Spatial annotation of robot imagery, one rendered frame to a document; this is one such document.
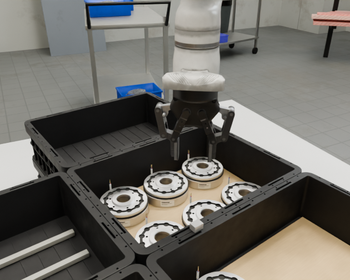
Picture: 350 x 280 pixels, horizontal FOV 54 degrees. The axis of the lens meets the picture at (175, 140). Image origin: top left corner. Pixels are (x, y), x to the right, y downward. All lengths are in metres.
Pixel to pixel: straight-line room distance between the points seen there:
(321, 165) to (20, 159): 1.03
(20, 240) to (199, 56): 0.49
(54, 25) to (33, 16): 0.63
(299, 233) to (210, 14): 0.46
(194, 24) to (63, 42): 5.27
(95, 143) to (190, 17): 0.63
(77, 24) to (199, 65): 5.29
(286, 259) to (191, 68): 0.39
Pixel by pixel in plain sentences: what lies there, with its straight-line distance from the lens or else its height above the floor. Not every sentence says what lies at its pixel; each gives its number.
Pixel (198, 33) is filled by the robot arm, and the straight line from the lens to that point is 0.52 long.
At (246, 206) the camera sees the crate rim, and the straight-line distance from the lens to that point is 0.64.
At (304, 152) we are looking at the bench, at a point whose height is 0.70.
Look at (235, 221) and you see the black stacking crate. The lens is 0.62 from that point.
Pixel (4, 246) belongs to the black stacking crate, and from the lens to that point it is 0.76.
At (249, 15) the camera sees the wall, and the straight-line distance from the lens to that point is 7.95.
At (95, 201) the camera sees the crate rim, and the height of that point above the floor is 0.93.
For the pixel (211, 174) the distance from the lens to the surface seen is 0.83.
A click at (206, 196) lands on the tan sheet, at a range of 0.81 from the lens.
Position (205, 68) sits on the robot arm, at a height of 1.17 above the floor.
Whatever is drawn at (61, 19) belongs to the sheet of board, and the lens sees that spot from 5.75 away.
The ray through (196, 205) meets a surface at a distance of 0.73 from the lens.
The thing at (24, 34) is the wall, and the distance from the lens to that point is 6.30.
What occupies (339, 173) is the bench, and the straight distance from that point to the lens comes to 1.24.
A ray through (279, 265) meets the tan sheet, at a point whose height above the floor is 0.83.
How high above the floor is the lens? 1.31
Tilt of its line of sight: 28 degrees down
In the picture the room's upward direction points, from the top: straight up
